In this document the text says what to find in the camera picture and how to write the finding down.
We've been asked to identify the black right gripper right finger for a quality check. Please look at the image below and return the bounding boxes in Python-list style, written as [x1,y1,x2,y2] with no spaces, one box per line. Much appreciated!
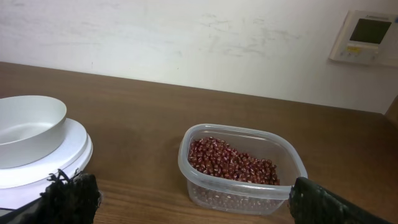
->
[289,177,390,224]

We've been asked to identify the white bowl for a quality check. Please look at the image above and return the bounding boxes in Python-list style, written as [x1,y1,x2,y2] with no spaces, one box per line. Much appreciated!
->
[1,95,67,169]

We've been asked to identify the white digital kitchen scale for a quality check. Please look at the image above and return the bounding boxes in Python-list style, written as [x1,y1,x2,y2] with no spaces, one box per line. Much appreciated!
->
[1,118,93,212]

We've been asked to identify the red adzuki beans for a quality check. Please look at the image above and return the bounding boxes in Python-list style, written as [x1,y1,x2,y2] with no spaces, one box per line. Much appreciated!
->
[188,137,280,185]

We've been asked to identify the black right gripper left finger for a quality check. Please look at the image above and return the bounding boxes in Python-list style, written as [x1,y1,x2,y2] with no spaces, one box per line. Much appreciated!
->
[1,169,101,224]

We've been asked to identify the clear plastic container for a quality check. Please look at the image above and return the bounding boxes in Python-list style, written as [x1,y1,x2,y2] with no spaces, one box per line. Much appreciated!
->
[178,124,307,215]

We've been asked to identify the white wall control panel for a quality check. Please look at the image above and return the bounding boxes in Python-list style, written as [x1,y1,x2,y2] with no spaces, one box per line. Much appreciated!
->
[329,10,397,67]

